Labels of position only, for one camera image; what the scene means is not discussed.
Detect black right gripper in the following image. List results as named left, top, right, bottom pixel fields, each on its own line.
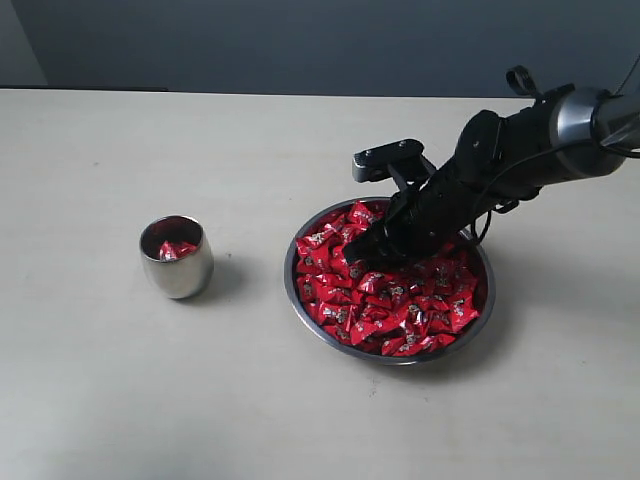
left=342, top=179, right=481, bottom=269

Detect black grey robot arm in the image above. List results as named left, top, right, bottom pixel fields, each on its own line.
left=343, top=65, right=639, bottom=270

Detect pile of red candies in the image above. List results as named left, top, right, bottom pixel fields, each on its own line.
left=294, top=199, right=481, bottom=357

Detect metal bowl of red candies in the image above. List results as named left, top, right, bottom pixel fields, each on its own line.
left=283, top=195, right=497, bottom=367

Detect stainless steel cup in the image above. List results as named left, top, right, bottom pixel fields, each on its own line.
left=139, top=215, right=214, bottom=300

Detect candies inside cup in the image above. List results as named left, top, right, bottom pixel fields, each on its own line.
left=141, top=216, right=202, bottom=262

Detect black cable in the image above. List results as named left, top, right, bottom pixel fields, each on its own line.
left=467, top=139, right=640, bottom=244

